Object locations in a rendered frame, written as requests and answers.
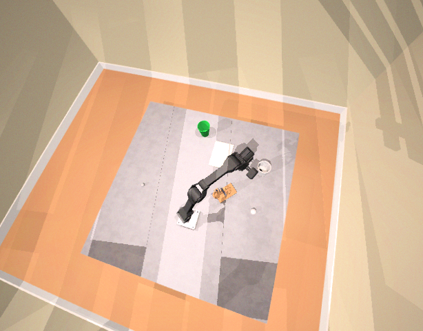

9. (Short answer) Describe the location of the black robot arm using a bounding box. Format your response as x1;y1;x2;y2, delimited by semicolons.
177;147;255;224

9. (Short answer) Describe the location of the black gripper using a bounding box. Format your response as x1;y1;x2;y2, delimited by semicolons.
238;164;258;179

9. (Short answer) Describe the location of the green cup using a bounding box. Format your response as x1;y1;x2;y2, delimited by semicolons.
197;121;210;137

